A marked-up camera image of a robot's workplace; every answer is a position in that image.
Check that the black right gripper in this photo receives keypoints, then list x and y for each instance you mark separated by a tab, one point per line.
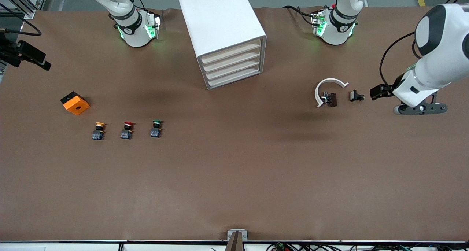
11	54

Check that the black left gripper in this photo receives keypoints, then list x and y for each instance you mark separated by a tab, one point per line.
389	88

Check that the green push button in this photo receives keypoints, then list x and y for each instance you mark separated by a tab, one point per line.
155	133

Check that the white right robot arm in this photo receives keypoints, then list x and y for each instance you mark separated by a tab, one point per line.
133	31

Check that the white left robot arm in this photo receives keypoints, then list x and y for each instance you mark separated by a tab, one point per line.
436	71

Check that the orange black button box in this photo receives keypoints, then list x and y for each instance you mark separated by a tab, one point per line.
76	105

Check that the yellow push button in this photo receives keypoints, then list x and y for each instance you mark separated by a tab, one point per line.
98	134

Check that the red push button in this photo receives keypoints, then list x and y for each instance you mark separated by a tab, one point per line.
126	134

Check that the small black component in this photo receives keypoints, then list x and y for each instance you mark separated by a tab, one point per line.
354	96

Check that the dark brown small component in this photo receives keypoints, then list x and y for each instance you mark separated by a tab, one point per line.
331	99

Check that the brown table mat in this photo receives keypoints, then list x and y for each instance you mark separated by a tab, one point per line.
234	170

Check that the aluminium frame profile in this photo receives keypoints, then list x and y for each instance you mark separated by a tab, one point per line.
452	2
22	3

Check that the white table edge rail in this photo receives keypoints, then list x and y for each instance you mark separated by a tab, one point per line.
73	245

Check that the grey metal bracket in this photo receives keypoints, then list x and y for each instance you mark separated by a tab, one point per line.
237	233

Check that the brown upright post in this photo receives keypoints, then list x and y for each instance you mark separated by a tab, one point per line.
234	244

